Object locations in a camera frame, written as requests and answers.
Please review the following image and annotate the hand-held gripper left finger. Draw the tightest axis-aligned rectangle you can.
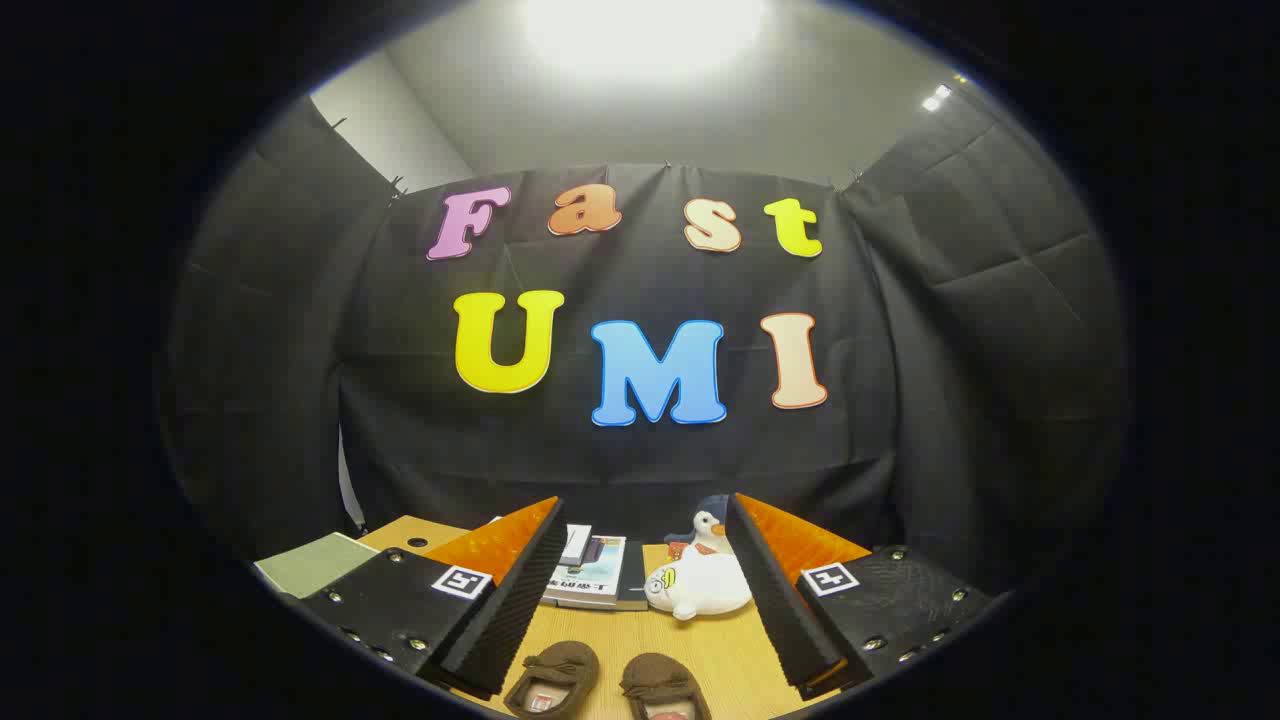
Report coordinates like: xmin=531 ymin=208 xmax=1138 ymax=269
xmin=297 ymin=496 xmax=568 ymax=701

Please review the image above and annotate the white round plush toy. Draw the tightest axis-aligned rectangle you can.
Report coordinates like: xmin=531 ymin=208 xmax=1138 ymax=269
xmin=644 ymin=543 xmax=753 ymax=622

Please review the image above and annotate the penguin plush toy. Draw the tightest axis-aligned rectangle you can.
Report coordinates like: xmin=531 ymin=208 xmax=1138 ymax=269
xmin=665 ymin=494 xmax=736 ymax=559

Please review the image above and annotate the book with pale blue cover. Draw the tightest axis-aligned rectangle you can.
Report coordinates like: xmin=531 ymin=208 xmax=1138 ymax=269
xmin=540 ymin=535 xmax=628 ymax=611

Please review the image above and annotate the dark cover book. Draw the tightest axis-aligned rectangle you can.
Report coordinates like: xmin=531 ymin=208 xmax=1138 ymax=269
xmin=615 ymin=540 xmax=649 ymax=612

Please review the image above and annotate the green fabric storage box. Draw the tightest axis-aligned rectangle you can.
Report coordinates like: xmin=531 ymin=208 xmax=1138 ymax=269
xmin=254 ymin=532 xmax=381 ymax=601

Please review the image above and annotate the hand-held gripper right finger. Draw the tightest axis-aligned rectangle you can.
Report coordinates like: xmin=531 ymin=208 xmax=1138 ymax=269
xmin=727 ymin=492 xmax=996 ymax=701

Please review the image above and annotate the black backdrop cloth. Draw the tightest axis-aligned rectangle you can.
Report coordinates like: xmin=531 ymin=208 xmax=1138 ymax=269
xmin=160 ymin=85 xmax=1131 ymax=591

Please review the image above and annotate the brown fuzzy shoe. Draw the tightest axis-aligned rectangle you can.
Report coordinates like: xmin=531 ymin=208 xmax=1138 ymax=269
xmin=503 ymin=641 xmax=601 ymax=720
xmin=620 ymin=653 xmax=713 ymax=720

